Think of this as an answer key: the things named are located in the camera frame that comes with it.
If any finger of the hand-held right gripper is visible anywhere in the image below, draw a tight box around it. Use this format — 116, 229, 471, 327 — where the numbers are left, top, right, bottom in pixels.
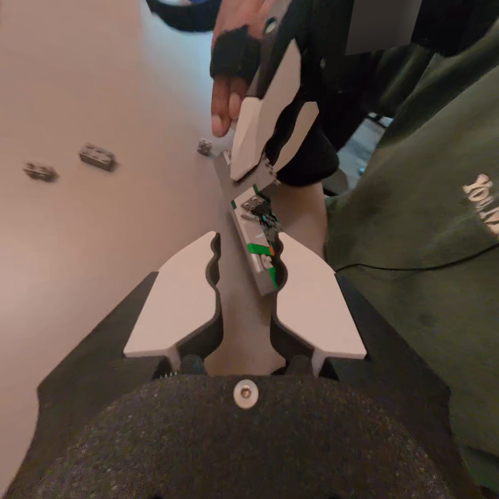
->
230, 39, 303, 182
274, 101, 321, 173

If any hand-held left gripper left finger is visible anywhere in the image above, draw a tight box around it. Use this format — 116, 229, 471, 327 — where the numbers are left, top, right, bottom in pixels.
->
123, 231, 224, 358

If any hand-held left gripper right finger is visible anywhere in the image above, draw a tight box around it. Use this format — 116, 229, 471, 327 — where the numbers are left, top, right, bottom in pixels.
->
270, 233, 368, 361

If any grey toy brick model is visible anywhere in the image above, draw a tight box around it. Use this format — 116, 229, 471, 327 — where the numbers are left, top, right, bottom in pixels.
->
214, 150, 283, 297

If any dark grey four-stud brick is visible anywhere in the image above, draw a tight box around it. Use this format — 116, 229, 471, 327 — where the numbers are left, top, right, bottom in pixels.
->
23, 162, 59, 183

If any grey desk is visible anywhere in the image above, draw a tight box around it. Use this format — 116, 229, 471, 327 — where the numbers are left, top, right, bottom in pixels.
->
0, 0, 328, 484

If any person's right hand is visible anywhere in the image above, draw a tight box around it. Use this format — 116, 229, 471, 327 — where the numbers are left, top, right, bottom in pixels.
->
212, 0, 273, 137

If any black mesh pad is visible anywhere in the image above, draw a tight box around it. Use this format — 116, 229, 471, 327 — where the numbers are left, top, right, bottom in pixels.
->
273, 117, 340, 188

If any grey six-stud brick plate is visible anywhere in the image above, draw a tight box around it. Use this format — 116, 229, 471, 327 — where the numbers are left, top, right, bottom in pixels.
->
79, 143, 117, 172

